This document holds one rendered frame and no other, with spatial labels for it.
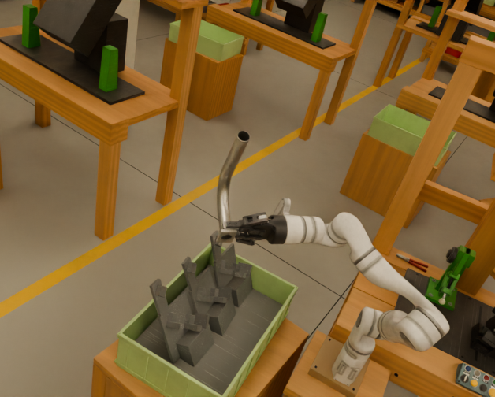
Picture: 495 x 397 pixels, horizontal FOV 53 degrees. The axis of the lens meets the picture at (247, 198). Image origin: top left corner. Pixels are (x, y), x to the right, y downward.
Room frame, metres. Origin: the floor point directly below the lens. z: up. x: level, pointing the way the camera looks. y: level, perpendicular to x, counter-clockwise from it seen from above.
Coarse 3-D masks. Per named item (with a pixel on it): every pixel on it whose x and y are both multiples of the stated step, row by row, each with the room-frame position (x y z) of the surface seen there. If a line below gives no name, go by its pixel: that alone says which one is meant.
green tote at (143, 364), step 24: (168, 288) 1.32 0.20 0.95; (264, 288) 1.53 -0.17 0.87; (288, 288) 1.50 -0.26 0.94; (144, 312) 1.18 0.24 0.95; (120, 336) 1.05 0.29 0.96; (264, 336) 1.21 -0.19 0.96; (120, 360) 1.05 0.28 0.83; (144, 360) 1.02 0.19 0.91; (168, 384) 0.99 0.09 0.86; (192, 384) 0.96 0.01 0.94; (240, 384) 1.10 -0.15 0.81
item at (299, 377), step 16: (320, 336) 1.38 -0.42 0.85; (304, 352) 1.28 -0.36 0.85; (304, 368) 1.21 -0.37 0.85; (368, 368) 1.29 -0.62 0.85; (384, 368) 1.31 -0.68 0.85; (288, 384) 1.12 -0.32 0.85; (304, 384) 1.14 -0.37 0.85; (320, 384) 1.16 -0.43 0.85; (368, 384) 1.21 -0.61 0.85; (384, 384) 1.23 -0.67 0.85
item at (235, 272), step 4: (224, 264) 1.45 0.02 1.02; (228, 264) 1.47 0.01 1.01; (236, 264) 1.52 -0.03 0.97; (220, 268) 1.44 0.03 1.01; (224, 268) 1.44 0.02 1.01; (232, 268) 1.51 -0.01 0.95; (236, 268) 1.52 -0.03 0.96; (220, 272) 1.43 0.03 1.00; (224, 272) 1.43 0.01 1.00; (228, 272) 1.42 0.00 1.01; (232, 272) 1.42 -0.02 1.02; (236, 272) 1.50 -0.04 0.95; (240, 276) 1.48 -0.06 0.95; (244, 276) 1.49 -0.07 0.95
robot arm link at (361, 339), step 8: (360, 312) 1.22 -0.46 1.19; (368, 312) 1.20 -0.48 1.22; (376, 312) 1.21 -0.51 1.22; (360, 320) 1.19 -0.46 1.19; (368, 320) 1.18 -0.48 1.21; (376, 320) 1.18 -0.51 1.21; (352, 328) 1.22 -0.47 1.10; (360, 328) 1.17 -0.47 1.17; (368, 328) 1.16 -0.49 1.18; (376, 328) 1.16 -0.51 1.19; (352, 336) 1.19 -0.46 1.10; (360, 336) 1.16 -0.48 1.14; (368, 336) 1.21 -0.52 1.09; (376, 336) 1.16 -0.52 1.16; (352, 344) 1.17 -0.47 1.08; (360, 344) 1.16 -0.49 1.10; (368, 344) 1.18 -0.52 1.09; (360, 352) 1.16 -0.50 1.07; (368, 352) 1.16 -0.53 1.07
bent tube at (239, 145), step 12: (240, 132) 1.00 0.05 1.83; (240, 144) 0.98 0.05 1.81; (228, 156) 1.02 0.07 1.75; (240, 156) 1.01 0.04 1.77; (228, 168) 1.02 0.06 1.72; (228, 180) 1.04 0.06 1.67; (228, 192) 1.04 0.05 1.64; (228, 204) 1.03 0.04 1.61; (228, 216) 0.99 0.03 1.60; (216, 240) 0.96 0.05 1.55; (228, 240) 0.96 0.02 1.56
